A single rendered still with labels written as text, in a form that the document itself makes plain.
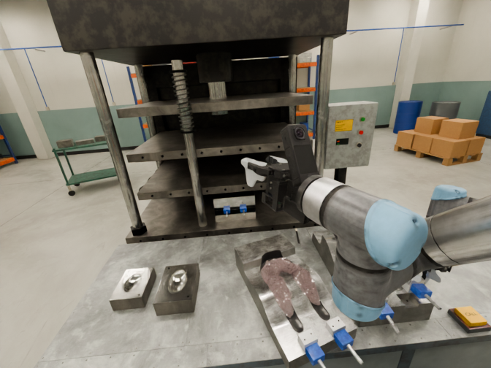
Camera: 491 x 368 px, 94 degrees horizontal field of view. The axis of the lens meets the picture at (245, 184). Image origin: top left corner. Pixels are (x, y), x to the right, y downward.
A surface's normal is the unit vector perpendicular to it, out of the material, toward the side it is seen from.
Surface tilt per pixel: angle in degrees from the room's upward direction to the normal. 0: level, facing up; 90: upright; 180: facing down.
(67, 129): 90
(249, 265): 80
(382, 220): 40
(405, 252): 90
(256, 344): 0
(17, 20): 90
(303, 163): 58
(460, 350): 90
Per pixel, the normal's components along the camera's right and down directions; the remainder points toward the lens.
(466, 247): -0.69, 0.53
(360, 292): -0.40, 0.39
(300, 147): 0.40, -0.22
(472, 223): -0.96, -0.14
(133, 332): -0.07, -0.92
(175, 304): 0.07, 0.40
